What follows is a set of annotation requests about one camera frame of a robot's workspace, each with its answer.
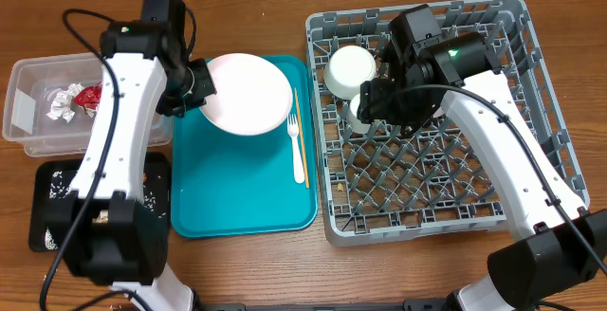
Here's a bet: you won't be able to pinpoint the large pink plate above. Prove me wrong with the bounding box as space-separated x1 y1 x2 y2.
200 53 293 136

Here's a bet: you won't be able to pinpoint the cream bowl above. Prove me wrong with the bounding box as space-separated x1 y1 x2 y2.
323 46 377 100

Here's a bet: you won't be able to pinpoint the cream plastic cup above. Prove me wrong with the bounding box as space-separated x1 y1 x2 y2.
346 94 371 135

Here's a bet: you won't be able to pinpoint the red snack wrapper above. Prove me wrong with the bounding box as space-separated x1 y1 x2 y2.
73 82 102 118

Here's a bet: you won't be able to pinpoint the white napkin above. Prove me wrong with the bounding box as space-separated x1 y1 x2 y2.
46 83 84 123

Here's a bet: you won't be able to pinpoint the peanut and rice scraps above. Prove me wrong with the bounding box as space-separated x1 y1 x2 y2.
48 169 169 220

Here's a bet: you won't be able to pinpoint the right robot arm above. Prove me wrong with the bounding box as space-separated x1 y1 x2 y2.
357 5 606 311

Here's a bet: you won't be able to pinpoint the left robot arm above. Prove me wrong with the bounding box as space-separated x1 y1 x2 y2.
45 0 215 310

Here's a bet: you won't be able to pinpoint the clear plastic waste bin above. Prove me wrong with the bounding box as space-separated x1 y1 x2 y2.
2 52 175 158

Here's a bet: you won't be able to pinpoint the grey plastic dish rack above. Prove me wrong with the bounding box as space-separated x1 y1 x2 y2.
305 0 589 247

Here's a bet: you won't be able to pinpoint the teal plastic serving tray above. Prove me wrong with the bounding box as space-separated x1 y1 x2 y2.
170 54 319 239

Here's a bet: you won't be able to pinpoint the wooden chopstick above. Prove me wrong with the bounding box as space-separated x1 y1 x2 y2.
293 88 310 189

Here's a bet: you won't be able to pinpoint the white plastic fork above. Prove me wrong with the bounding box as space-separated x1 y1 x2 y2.
287 114 304 184

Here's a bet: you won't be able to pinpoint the black rectangular tray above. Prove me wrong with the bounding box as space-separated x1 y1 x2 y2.
28 153 171 252

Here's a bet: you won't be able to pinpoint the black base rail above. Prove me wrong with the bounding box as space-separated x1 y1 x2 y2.
194 299 449 311

